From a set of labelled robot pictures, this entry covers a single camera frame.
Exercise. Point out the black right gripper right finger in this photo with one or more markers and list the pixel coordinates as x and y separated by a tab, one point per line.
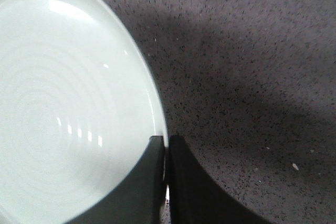
194	195

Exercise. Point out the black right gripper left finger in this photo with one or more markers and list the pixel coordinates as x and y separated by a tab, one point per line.
139	197

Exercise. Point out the light green ceramic plate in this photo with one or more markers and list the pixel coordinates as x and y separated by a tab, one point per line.
78	107

